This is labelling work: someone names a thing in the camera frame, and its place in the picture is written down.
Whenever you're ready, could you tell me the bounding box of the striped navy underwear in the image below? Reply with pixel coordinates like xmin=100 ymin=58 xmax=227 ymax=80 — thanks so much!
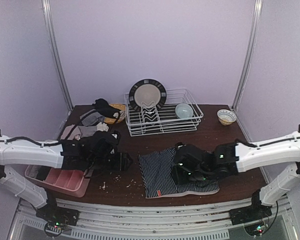
xmin=137 ymin=147 xmax=220 ymax=199

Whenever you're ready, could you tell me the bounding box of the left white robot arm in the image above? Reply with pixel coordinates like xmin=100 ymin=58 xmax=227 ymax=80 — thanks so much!
xmin=0 ymin=130 xmax=133 ymax=211

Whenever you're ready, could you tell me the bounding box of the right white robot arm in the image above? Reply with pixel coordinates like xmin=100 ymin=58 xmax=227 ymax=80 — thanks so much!
xmin=171 ymin=125 xmax=300 ymax=208

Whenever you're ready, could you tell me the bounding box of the beige pink underwear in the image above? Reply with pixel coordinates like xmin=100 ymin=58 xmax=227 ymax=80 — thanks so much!
xmin=59 ymin=124 xmax=82 ymax=140

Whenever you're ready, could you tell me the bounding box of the grey striped underwear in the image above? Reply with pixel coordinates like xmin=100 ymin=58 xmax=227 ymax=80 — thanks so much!
xmin=80 ymin=109 xmax=106 ymax=127

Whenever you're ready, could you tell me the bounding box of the grey sock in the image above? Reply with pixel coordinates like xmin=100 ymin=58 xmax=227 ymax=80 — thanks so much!
xmin=78 ymin=122 xmax=109 ymax=138

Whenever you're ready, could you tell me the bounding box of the pink plastic organizer box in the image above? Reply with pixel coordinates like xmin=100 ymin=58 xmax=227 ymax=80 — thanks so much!
xmin=24 ymin=165 xmax=90 ymax=198

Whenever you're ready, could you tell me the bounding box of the white cream sock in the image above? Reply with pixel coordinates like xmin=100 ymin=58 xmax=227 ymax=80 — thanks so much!
xmin=113 ymin=110 xmax=126 ymax=121

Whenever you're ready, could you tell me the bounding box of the black sock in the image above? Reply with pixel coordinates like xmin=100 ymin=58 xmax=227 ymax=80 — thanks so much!
xmin=92 ymin=98 xmax=119 ymax=118

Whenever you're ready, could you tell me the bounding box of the light blue bowl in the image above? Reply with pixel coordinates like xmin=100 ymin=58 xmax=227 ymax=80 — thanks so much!
xmin=175 ymin=103 xmax=194 ymax=119

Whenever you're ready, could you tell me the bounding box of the patterned white yellow bowl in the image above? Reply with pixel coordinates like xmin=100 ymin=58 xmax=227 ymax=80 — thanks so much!
xmin=217 ymin=109 xmax=237 ymax=126

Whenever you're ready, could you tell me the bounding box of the black rimmed grey plate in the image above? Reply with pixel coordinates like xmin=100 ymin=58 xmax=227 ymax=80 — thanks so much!
xmin=128 ymin=78 xmax=167 ymax=112

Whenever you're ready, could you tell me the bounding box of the white wire dish rack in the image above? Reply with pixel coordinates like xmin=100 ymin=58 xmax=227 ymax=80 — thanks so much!
xmin=124 ymin=88 xmax=204 ymax=137

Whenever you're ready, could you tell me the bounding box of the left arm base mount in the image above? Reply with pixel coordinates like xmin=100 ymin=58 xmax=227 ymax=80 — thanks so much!
xmin=35 ymin=206 xmax=80 ymax=239

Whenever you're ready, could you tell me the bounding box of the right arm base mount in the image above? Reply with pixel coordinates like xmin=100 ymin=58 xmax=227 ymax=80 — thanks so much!
xmin=229 ymin=198 xmax=279 ymax=238

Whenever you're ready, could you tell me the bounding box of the left metal frame post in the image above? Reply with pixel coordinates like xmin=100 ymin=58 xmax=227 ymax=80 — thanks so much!
xmin=41 ymin=0 xmax=74 ymax=112

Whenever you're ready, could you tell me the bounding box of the metal frame post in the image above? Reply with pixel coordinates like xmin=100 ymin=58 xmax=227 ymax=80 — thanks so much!
xmin=41 ymin=0 xmax=74 ymax=112
xmin=231 ymin=0 xmax=263 ymax=112

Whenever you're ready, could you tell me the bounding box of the right metal frame post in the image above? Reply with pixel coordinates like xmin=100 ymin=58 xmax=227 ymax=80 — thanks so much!
xmin=231 ymin=0 xmax=263 ymax=112

